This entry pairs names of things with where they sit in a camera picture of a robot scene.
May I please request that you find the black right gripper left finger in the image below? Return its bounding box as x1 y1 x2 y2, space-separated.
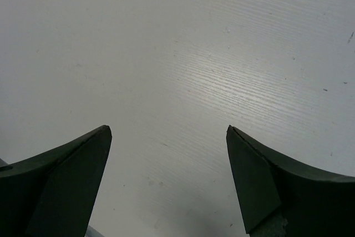
1 125 112 236

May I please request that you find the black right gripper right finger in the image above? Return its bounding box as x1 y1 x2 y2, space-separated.
226 126 354 236

